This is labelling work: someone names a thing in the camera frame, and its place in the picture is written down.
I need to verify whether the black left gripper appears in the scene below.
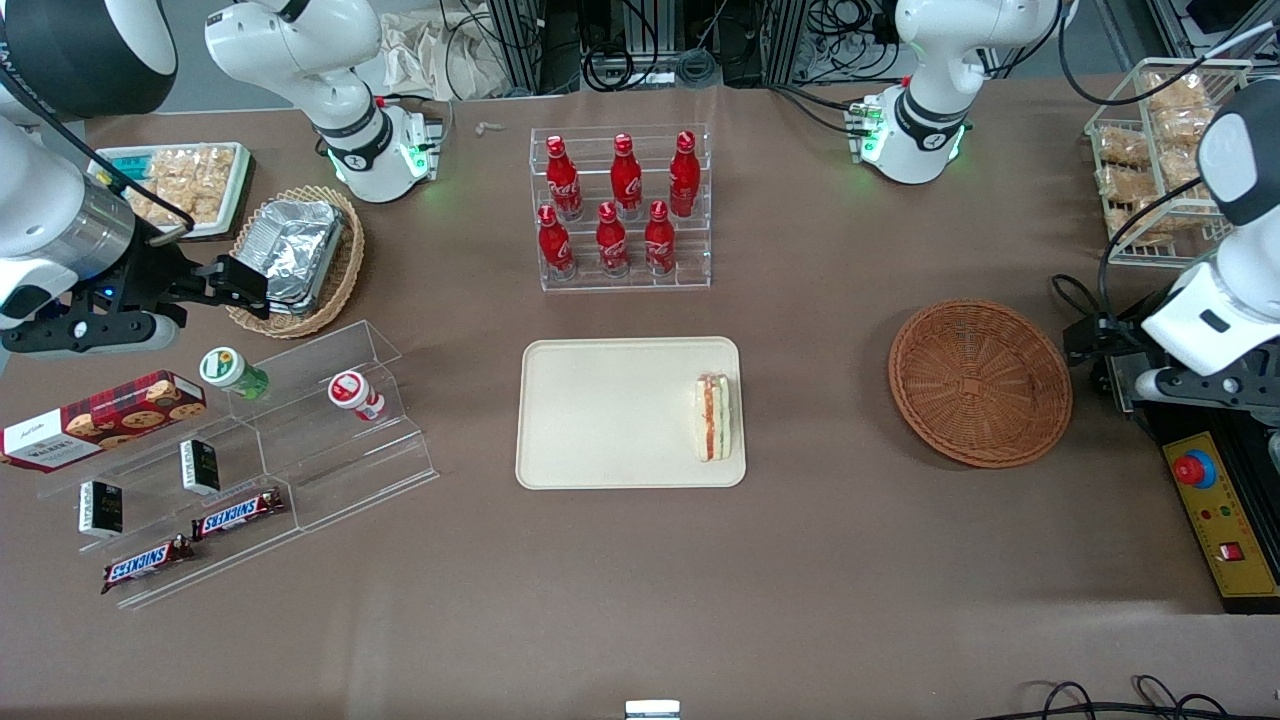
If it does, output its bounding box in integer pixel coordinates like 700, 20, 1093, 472
1064, 316, 1280, 377

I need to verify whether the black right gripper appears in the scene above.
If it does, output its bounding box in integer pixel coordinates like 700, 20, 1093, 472
75, 238, 271, 321

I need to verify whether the triangle sandwich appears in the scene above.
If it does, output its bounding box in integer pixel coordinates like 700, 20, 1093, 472
695, 372, 733, 463

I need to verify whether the white tray of fried snacks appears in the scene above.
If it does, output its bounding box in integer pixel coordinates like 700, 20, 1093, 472
88, 142, 254, 242

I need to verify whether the light oval wicker basket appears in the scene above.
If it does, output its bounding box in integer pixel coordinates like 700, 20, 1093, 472
225, 185, 366, 339

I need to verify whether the round brown wicker basket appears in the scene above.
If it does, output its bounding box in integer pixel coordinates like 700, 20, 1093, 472
888, 299, 1073, 469

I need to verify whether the cream plastic tray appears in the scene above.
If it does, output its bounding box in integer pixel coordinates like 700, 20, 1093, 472
515, 337, 747, 491

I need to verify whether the green lid yogurt cup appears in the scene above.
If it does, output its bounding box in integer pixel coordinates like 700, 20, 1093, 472
199, 346, 269, 401

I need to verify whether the silver foil container stack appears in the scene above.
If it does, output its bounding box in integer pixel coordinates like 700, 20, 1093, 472
232, 198, 346, 316

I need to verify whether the clear bag of crackers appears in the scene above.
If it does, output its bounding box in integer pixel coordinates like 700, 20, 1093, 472
1095, 165, 1153, 203
1098, 125, 1153, 168
1150, 105, 1217, 153
1105, 200, 1179, 248
1145, 70, 1213, 113

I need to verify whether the red lid yogurt cup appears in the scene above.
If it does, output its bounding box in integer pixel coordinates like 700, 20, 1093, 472
328, 371, 386, 423

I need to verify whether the red tartan cookie box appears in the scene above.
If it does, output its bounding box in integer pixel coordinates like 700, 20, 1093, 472
0, 370, 208, 473

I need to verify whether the small black snack box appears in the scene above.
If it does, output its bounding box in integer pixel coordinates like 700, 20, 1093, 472
78, 480, 124, 539
180, 438, 221, 496

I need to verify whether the black yellow control box machine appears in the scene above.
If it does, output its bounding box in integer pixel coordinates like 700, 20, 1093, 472
1105, 345, 1280, 614

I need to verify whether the clear acrylic stepped shelf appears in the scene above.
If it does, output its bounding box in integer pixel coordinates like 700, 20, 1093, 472
35, 320, 439, 611

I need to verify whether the Snickers chocolate bar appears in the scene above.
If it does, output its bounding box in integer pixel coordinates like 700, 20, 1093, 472
100, 535, 196, 596
192, 488, 286, 541

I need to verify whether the beige crumpled bag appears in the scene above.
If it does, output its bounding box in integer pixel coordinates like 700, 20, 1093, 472
378, 8, 506, 101

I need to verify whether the red Coca-Cola bottle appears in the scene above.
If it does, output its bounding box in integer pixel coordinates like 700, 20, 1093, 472
537, 205, 576, 281
596, 202, 631, 278
644, 200, 677, 276
668, 130, 701, 216
545, 135, 583, 221
610, 132, 644, 216

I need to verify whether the clear acrylic bottle rack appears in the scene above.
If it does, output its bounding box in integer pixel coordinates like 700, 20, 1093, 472
530, 123, 713, 293

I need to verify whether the white power strip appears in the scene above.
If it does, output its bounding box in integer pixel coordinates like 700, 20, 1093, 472
583, 55, 681, 89

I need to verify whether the black machine power cable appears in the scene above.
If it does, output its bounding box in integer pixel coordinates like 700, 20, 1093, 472
1048, 273, 1106, 326

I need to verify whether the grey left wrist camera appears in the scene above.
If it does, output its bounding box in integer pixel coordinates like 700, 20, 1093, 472
1135, 366, 1280, 405

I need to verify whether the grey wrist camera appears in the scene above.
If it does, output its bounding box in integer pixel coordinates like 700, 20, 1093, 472
0, 308, 186, 358
1135, 366, 1280, 405

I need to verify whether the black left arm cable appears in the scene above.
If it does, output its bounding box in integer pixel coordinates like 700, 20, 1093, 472
1098, 180, 1229, 293

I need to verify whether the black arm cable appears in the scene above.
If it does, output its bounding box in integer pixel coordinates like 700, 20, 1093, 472
1098, 180, 1229, 293
0, 85, 198, 246

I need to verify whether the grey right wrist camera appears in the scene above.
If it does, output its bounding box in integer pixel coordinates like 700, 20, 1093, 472
0, 308, 186, 358

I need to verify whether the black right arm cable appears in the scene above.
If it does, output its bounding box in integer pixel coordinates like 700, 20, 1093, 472
0, 85, 198, 246

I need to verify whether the white wire snack rack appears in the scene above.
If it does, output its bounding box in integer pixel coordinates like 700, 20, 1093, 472
1085, 57, 1253, 268

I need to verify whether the black looped cable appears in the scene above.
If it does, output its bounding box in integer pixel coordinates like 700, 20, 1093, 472
1000, 680, 1098, 720
1132, 675, 1233, 720

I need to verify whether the aluminium frame post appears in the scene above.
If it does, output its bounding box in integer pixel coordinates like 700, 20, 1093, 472
488, 0, 546, 96

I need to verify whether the black base cable bundle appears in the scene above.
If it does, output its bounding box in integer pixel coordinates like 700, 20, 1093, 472
768, 82, 863, 138

